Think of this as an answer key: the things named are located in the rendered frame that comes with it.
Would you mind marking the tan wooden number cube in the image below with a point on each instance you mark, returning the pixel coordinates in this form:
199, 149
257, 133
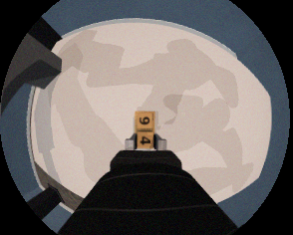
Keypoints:
144, 120
145, 138

